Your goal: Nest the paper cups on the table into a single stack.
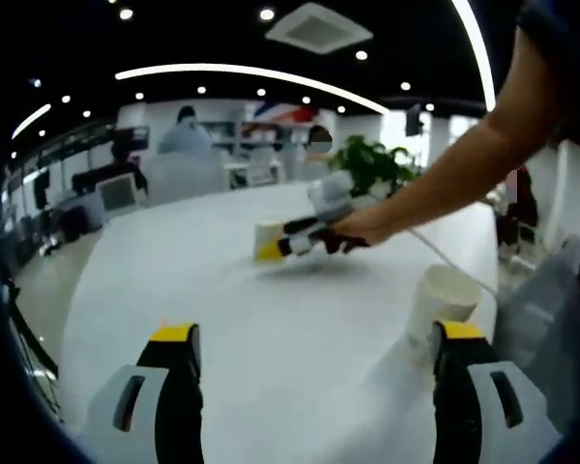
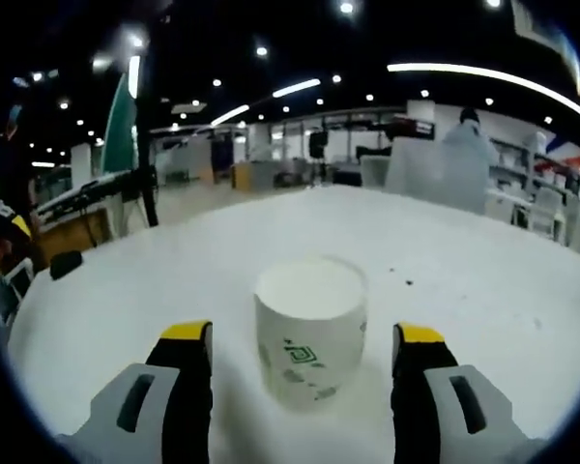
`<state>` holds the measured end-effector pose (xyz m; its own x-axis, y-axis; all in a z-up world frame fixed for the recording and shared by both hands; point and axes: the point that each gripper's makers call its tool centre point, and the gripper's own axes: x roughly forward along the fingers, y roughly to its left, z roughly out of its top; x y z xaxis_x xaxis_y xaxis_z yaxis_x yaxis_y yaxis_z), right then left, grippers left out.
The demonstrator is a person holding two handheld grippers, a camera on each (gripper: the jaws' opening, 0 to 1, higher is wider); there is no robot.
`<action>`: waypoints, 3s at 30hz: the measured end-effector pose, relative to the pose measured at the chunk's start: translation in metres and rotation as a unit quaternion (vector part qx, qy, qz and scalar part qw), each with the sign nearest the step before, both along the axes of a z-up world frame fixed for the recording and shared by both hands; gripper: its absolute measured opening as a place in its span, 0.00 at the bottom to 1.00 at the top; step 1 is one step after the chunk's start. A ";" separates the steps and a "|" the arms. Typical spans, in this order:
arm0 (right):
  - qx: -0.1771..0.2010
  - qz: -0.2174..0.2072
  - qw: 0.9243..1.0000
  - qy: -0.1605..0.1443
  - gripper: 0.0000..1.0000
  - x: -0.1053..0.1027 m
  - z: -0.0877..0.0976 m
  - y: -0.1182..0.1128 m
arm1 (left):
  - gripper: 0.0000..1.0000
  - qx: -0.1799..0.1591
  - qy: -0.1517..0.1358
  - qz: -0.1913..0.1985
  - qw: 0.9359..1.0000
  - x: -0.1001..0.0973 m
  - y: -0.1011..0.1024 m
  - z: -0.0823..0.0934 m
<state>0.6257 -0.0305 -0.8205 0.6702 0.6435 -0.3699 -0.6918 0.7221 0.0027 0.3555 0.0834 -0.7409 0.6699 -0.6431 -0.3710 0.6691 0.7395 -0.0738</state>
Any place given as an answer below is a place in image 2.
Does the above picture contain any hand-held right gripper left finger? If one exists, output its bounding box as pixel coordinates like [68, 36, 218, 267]
[57, 319, 215, 464]

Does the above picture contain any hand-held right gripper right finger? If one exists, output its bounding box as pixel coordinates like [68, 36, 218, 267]
[391, 322, 531, 464]

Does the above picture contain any white paper cup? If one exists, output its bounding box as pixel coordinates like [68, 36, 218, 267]
[253, 257, 369, 414]

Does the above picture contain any wooden cabinet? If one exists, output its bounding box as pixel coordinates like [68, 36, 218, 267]
[36, 207, 112, 265]

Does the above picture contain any small black device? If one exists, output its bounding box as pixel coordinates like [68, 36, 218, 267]
[49, 250, 85, 281]

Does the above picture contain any green banner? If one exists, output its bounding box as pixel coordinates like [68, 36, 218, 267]
[101, 72, 140, 175]

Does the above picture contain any black tripod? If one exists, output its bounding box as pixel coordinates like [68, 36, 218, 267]
[133, 28, 161, 228]

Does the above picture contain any cardboard box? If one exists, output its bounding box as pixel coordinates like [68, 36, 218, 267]
[231, 161, 276, 190]

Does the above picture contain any grey office chair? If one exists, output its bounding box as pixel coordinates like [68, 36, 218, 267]
[384, 139, 489, 215]

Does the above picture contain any black speaker on stand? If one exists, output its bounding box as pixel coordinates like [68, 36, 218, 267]
[309, 130, 329, 159]

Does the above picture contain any ceiling air vent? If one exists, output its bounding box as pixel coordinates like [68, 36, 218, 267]
[509, 0, 569, 52]

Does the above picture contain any dark wall screen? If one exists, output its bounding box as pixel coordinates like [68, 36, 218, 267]
[389, 118, 436, 142]

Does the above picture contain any red blue wall graphic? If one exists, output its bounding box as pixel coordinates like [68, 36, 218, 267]
[548, 134, 580, 168]

